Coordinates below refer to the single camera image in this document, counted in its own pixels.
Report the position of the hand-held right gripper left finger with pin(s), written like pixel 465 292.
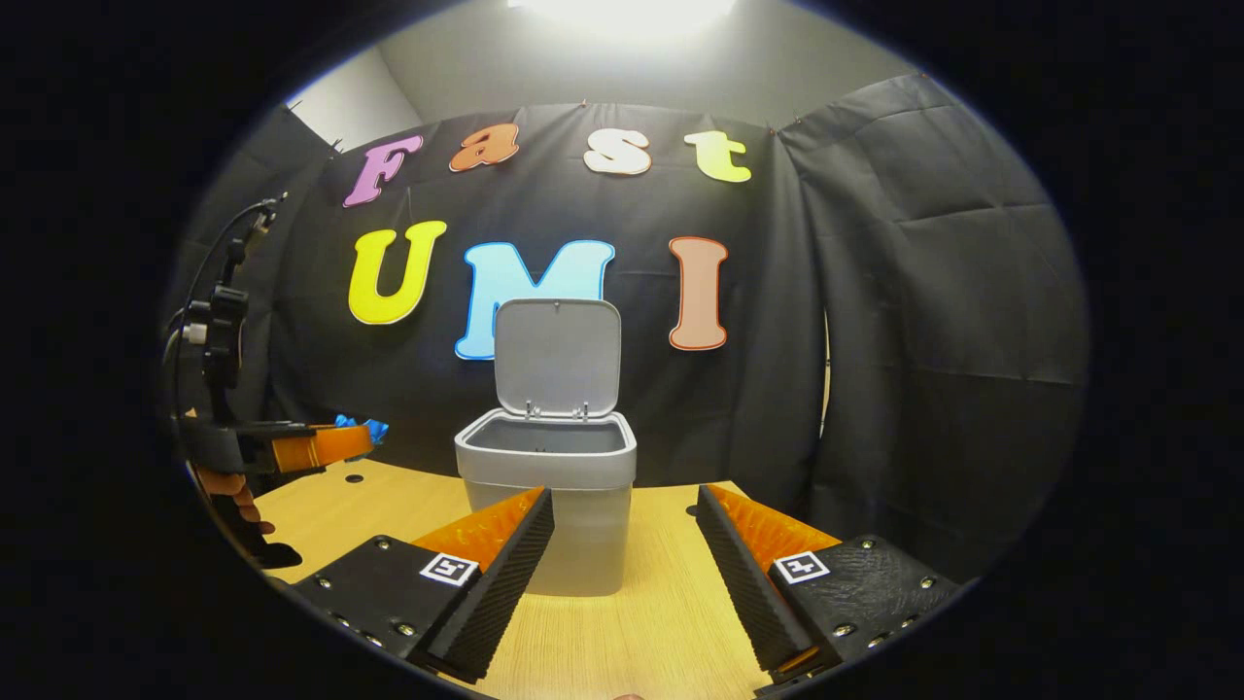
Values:
pixel 505 588

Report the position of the blue paper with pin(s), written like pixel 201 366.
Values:
pixel 362 428

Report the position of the ceiling light panel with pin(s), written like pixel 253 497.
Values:
pixel 622 15

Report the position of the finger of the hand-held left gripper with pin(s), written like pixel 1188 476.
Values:
pixel 321 447

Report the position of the white desktop garbage bin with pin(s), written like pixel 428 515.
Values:
pixel 559 467

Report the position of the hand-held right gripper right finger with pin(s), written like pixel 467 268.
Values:
pixel 743 588

